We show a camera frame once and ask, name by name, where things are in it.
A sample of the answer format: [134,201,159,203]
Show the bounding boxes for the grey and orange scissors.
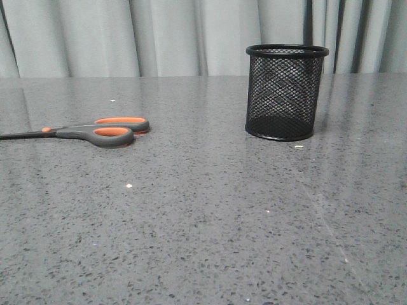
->
[1,116,150,148]

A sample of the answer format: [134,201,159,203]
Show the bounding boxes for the light grey curtain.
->
[1,1,406,78]

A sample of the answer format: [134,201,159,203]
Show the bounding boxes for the black mesh pen bucket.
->
[245,44,329,142]

